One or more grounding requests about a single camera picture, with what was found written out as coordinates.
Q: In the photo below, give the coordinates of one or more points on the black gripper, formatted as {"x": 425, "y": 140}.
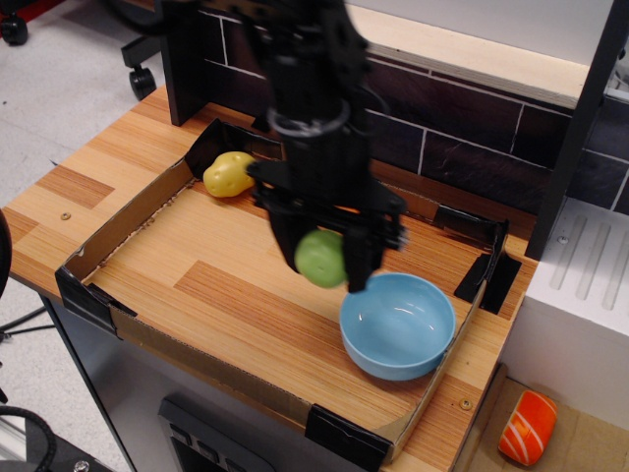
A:
{"x": 324, "y": 180}

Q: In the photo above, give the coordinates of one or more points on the green toy pear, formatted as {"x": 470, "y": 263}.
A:
{"x": 319, "y": 258}

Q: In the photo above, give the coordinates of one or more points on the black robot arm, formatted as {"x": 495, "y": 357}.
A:
{"x": 315, "y": 62}

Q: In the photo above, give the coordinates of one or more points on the light blue bowl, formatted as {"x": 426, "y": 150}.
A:
{"x": 398, "y": 328}

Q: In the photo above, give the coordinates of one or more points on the yellow toy potato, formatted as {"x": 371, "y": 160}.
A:
{"x": 227, "y": 176}

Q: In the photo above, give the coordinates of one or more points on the black oven control panel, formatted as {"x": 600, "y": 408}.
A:
{"x": 205, "y": 437}

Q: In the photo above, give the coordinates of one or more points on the black office chair base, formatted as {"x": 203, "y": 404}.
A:
{"x": 141, "y": 79}

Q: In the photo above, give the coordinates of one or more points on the cardboard fence with black tape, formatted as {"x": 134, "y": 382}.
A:
{"x": 173, "y": 297}

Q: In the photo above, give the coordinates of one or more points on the white toy sink drainboard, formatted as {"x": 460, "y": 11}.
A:
{"x": 570, "y": 337}

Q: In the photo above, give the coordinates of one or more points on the orange salmon sushi toy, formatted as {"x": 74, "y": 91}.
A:
{"x": 529, "y": 429}

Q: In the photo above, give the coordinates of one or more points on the black caster wheel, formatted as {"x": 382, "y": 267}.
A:
{"x": 14, "y": 30}

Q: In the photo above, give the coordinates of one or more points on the black upright post left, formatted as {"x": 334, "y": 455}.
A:
{"x": 182, "y": 59}

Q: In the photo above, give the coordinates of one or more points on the dark grey upright post right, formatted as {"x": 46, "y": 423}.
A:
{"x": 612, "y": 41}

